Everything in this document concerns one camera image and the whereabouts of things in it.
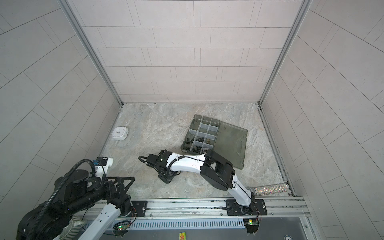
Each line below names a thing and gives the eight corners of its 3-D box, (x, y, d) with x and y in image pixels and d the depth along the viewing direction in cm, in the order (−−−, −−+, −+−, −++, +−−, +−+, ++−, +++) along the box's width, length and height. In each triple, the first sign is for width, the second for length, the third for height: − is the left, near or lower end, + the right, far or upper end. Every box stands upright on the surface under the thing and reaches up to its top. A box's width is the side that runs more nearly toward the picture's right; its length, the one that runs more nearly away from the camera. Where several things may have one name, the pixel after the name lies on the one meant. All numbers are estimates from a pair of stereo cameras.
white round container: (111, 140, 96) (108, 137, 93) (116, 129, 102) (113, 126, 99) (126, 140, 97) (123, 137, 93) (130, 129, 102) (127, 126, 99)
